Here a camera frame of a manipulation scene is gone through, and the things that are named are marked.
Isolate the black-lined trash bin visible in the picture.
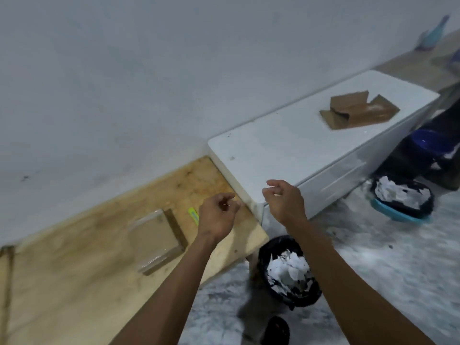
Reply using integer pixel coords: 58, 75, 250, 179
257, 235, 323, 309

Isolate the white drawer cabinet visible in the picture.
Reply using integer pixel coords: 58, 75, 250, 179
207, 70, 441, 226

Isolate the dark blue plastic basin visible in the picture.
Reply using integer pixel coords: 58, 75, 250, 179
409, 129, 452, 156

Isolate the person's right forearm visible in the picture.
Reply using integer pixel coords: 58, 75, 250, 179
286, 218, 437, 345

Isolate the light blue broom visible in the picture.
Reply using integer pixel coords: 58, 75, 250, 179
416, 15, 450, 51

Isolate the person's left forearm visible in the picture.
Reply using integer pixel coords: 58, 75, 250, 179
108, 233, 219, 345

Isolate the blue bin with black liner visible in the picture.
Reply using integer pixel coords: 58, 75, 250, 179
369, 175, 435, 224

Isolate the person's right hand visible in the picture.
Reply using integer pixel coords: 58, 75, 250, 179
262, 179, 308, 228

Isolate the person's left hand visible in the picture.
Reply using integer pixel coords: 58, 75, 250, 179
197, 193, 242, 245

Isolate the black sandal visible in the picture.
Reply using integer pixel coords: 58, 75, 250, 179
264, 316, 290, 345

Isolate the flattened brown cardboard box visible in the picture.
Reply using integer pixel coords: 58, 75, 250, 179
319, 90, 401, 131

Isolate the pile of white paper scraps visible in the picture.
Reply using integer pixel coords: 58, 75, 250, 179
267, 249, 311, 295
374, 176, 432, 211

